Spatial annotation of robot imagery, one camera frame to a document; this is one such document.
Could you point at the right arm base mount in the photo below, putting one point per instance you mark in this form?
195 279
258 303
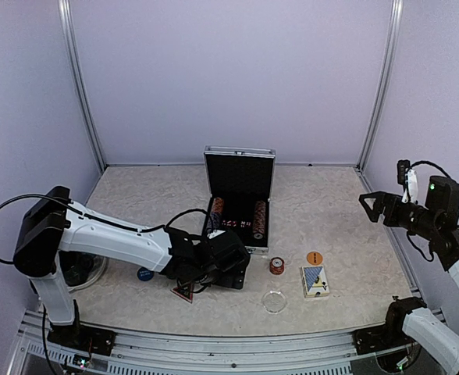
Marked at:
389 334

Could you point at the black mug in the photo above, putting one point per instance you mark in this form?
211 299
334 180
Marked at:
76 267

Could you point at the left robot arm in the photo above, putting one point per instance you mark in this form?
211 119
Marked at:
56 223

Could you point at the orange big blind button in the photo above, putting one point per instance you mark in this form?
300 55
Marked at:
315 258

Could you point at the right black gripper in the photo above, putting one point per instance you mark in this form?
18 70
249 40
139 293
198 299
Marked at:
384 198

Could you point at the clear round tray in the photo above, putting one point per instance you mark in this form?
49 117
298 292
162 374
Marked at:
100 266

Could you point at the front aluminium frame rail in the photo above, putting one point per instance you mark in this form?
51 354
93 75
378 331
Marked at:
138 352

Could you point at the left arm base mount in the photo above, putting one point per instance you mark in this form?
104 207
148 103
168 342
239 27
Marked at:
92 340

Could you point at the chip row in case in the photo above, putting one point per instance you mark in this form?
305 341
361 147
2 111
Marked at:
215 216
259 220

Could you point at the right rear aluminium post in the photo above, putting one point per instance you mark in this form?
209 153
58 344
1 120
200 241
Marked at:
383 84

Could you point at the clear round dealer puck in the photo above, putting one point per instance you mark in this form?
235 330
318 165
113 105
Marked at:
274 301

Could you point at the blue playing card deck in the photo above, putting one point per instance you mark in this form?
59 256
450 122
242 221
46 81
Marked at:
314 281

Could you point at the left chip row in case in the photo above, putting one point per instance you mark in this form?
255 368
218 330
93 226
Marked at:
215 216

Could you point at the aluminium post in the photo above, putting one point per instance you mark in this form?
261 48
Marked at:
383 84
65 14

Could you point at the aluminium poker case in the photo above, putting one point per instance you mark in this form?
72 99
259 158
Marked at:
241 177

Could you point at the right chip row in case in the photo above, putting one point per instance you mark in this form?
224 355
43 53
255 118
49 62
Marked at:
259 220

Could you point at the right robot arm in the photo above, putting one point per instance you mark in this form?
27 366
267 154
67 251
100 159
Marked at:
437 222

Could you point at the red triangular dealer button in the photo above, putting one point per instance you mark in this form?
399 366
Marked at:
186 292

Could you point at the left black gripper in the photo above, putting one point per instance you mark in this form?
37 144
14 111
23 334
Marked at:
229 280

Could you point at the red poker chip stack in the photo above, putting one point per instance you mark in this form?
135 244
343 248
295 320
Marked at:
276 265

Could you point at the left rear aluminium post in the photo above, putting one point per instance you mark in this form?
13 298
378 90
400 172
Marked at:
65 14

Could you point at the blue small blind button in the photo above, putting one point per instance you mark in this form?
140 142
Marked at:
145 274

